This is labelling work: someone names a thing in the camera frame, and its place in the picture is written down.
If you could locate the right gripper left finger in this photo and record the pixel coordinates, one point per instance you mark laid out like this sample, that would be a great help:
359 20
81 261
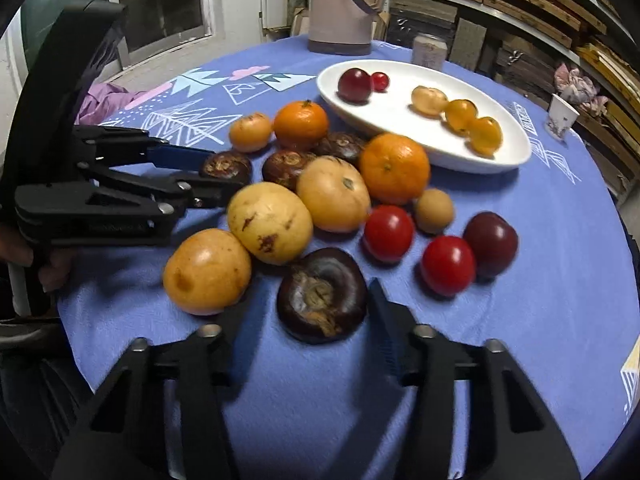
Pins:
208 369

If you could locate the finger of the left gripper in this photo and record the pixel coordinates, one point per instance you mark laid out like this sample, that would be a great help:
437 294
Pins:
117 195
110 146

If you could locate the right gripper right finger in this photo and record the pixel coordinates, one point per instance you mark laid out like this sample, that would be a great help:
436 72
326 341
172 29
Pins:
421 358

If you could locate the dark water chestnut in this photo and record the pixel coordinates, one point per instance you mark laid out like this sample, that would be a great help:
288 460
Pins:
284 167
323 297
228 165
342 145

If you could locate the yellow potato-like fruit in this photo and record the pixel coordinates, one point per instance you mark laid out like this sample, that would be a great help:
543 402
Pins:
207 273

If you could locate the red cherry tomato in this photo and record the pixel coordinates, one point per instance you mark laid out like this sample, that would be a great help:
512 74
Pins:
448 265
388 233
380 82

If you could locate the yellow-orange passion fruit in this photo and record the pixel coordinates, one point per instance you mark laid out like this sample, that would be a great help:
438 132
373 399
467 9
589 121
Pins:
251 133

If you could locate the yellow round fruit spotted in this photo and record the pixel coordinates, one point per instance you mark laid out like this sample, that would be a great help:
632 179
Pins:
271 222

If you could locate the small tan longan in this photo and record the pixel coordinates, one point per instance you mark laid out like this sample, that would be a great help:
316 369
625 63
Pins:
434 211

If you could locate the orange mandarin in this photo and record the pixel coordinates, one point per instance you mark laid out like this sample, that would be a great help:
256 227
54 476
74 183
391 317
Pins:
300 125
395 169

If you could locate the yellow pear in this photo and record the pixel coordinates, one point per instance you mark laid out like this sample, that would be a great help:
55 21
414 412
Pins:
335 194

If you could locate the dark water chestnut top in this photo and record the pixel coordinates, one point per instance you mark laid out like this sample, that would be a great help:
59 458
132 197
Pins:
342 145

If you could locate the large dark red plum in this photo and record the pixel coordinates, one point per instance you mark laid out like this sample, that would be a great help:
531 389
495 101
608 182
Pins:
354 86

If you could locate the orange cherry tomato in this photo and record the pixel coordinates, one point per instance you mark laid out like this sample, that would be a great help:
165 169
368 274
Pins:
459 115
485 136

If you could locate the orange persimmon-like fruit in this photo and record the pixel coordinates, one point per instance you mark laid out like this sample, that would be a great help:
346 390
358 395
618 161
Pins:
427 101

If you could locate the person left hand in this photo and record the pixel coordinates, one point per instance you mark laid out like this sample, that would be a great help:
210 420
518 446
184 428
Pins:
15 250

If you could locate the purple cloth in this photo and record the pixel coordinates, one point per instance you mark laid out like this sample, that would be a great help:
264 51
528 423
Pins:
103 100

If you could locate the white oval plate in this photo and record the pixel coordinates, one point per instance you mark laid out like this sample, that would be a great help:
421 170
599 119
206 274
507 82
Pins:
393 111

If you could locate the beige thermos flask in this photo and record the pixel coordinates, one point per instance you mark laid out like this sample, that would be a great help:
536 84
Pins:
342 27

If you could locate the white paper cup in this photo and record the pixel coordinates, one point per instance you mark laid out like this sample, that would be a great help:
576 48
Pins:
561 118

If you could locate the white drink can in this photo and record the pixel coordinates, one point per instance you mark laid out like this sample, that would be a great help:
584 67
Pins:
429 51

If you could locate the pink floral cloth bundle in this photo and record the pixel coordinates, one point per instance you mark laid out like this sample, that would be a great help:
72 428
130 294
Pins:
576 88

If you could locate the metal storage shelf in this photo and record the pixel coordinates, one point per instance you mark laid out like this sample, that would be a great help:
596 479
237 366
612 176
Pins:
520 44

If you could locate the window with white frame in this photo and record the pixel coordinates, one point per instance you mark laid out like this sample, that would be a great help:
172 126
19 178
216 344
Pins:
151 27

